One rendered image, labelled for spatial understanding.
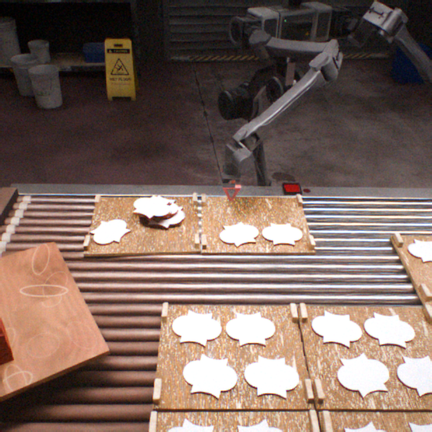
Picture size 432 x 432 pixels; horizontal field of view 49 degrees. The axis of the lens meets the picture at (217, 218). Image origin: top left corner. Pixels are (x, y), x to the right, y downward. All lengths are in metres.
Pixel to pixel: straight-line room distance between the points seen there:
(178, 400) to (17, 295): 0.55
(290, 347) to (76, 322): 0.60
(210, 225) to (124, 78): 3.60
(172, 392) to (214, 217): 0.78
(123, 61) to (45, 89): 0.84
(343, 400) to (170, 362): 0.47
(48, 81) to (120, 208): 3.36
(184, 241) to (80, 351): 0.62
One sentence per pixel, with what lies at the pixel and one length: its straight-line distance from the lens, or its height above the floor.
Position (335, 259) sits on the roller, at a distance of 1.75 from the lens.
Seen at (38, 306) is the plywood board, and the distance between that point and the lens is 1.42.
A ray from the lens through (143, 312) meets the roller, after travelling 1.52.
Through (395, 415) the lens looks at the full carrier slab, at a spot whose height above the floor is 0.94.
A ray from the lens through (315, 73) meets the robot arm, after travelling 1.77.
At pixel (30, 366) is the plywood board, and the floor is 1.04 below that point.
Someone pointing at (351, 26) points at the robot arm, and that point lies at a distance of 2.42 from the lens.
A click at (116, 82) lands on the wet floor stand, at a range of 5.25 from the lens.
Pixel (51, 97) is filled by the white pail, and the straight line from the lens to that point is 5.21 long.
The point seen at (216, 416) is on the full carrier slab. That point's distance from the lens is 1.27.
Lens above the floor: 2.03
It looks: 37 degrees down
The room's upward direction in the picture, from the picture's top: 2 degrees clockwise
